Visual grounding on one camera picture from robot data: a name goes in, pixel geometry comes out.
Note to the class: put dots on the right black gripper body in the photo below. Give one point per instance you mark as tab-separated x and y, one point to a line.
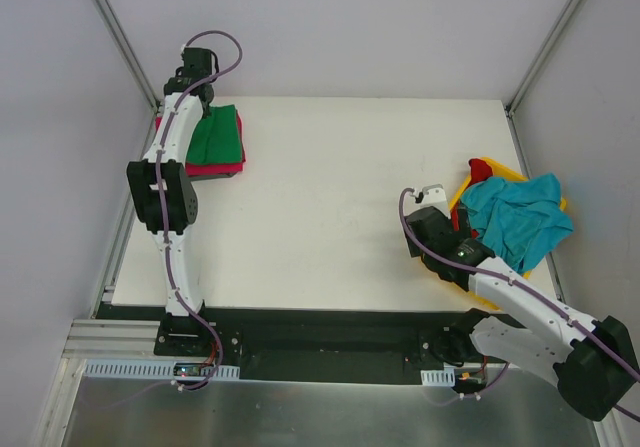
461	213

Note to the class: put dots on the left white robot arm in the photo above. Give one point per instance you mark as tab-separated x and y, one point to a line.
164	198

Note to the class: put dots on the aluminium frame post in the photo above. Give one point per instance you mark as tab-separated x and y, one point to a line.
120	39
569	10

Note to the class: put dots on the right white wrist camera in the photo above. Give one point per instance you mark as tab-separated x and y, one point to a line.
433	196

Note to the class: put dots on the green t shirt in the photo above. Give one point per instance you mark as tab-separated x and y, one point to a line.
216	138

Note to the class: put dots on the teal t shirt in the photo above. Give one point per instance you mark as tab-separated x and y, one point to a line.
521	222

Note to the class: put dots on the red t shirt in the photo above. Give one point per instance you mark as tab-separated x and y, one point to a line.
480	171

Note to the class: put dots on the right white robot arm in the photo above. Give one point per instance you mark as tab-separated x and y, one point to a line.
591	362

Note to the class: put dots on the left aluminium frame post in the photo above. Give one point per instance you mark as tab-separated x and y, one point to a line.
120	39

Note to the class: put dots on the folded magenta t shirt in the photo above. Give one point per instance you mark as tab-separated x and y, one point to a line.
194	171

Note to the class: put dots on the right aluminium frame post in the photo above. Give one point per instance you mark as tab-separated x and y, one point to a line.
569	10

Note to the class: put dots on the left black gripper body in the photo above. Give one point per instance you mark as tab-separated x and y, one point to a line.
197	60

